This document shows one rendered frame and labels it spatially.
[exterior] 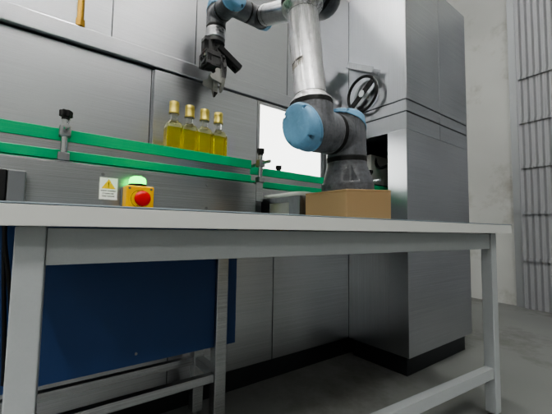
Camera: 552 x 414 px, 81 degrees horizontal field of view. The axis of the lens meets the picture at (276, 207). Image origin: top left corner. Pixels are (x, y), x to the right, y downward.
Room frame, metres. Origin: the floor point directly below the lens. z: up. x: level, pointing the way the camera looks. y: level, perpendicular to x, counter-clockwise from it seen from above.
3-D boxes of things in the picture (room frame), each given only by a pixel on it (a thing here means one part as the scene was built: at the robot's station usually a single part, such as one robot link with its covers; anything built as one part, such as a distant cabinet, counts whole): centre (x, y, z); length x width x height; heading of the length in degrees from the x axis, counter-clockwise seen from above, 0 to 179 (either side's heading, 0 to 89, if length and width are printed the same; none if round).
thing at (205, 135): (1.19, 0.27, 0.99); 0.06 x 0.06 x 0.21; 37
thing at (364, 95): (1.79, -0.49, 1.49); 0.21 x 0.05 x 0.21; 37
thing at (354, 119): (0.93, -0.20, 0.99); 0.13 x 0.12 x 0.14; 130
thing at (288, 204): (1.20, -0.06, 0.79); 0.27 x 0.17 x 0.08; 37
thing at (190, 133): (1.16, 0.32, 0.99); 0.06 x 0.06 x 0.21; 37
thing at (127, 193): (0.87, 0.38, 0.79); 0.07 x 0.07 x 0.07; 37
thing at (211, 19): (1.21, 0.24, 1.54); 0.09 x 0.08 x 0.11; 40
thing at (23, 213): (1.50, 0.14, 0.73); 1.58 x 1.52 x 0.04; 122
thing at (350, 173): (0.94, -0.21, 0.88); 0.15 x 0.15 x 0.10
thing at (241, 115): (1.48, 0.12, 1.15); 0.90 x 0.03 x 0.34; 127
